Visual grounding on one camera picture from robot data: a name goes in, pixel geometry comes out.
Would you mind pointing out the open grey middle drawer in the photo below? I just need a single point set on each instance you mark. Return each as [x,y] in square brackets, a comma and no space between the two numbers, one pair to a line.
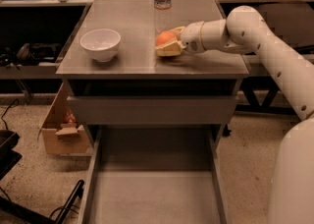
[154,176]

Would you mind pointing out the orange fruit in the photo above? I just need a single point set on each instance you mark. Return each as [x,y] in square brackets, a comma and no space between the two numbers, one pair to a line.
[165,37]

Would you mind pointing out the white ceramic bowl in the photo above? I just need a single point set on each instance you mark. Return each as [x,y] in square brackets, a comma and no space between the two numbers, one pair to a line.
[101,44]

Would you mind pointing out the cardboard box on floor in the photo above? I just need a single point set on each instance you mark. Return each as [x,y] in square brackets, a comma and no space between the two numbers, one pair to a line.
[62,133]

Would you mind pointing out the black headphones on shelf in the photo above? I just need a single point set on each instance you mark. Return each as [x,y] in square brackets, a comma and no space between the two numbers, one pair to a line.
[30,54]

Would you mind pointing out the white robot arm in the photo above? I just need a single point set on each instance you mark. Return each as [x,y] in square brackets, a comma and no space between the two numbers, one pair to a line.
[244,30]

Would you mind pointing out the closed grey top drawer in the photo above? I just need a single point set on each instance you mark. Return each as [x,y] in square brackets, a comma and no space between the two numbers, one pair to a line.
[153,110]

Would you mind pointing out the grey drawer cabinet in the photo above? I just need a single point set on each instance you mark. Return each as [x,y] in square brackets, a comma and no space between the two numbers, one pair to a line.
[137,71]

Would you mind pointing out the black stand base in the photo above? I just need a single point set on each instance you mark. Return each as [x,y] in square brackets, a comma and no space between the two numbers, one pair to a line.
[29,195]

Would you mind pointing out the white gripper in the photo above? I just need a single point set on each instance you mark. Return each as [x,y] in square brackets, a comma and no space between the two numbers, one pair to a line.
[191,37]

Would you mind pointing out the black chair seat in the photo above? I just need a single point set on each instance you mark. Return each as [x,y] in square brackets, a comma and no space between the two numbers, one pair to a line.
[291,22]

